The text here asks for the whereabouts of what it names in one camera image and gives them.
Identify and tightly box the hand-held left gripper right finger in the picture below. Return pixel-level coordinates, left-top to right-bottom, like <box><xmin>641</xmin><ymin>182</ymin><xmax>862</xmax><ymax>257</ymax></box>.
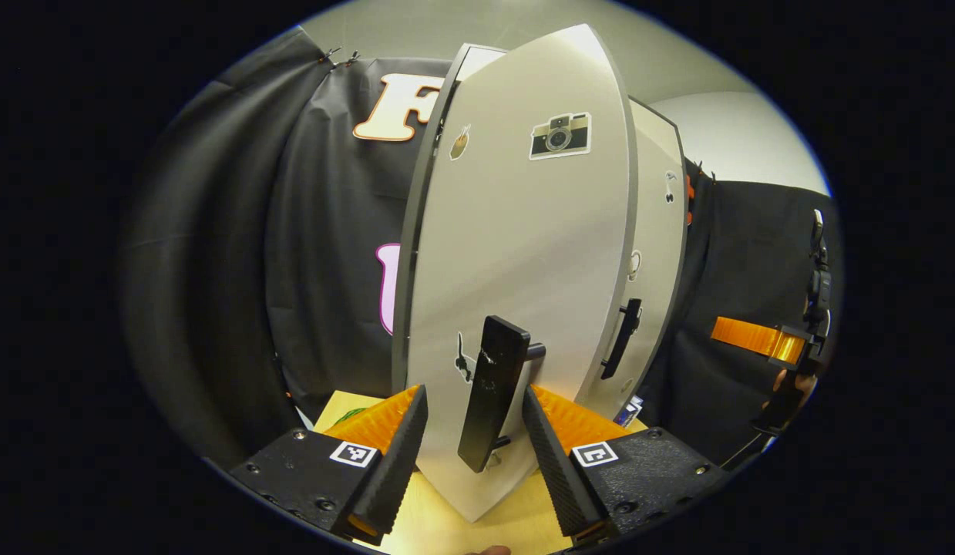
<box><xmin>521</xmin><ymin>384</ymin><xmax>728</xmax><ymax>548</ymax></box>

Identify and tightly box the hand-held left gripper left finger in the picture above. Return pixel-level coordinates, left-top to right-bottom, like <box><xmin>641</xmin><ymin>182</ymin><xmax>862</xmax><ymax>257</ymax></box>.
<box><xmin>230</xmin><ymin>384</ymin><xmax>430</xmax><ymax>547</ymax></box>

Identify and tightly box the black cabinet door handle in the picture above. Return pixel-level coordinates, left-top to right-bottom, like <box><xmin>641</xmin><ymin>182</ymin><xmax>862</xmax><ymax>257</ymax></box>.
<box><xmin>600</xmin><ymin>298</ymin><xmax>644</xmax><ymax>381</ymax></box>
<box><xmin>456</xmin><ymin>314</ymin><xmax>547</xmax><ymax>473</ymax></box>

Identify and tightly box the white shoe cabinet door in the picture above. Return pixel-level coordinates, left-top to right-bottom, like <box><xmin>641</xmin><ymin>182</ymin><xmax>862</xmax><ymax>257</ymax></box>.
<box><xmin>404</xmin><ymin>23</ymin><xmax>640</xmax><ymax>523</ymax></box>
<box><xmin>577</xmin><ymin>96</ymin><xmax>690</xmax><ymax>421</ymax></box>

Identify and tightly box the white shoe cabinet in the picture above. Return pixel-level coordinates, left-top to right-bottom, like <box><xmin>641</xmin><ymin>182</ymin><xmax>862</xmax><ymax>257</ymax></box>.
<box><xmin>391</xmin><ymin>42</ymin><xmax>691</xmax><ymax>421</ymax></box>

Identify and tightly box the white cabinet drawer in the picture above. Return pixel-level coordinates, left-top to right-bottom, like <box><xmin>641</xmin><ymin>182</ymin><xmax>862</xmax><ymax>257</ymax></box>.
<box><xmin>454</xmin><ymin>44</ymin><xmax>509</xmax><ymax>82</ymax></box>

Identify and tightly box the black backdrop cloth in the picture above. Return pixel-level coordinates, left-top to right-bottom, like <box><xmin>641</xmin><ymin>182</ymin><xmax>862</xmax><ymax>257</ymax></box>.
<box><xmin>119</xmin><ymin>27</ymin><xmax>840</xmax><ymax>471</ymax></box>

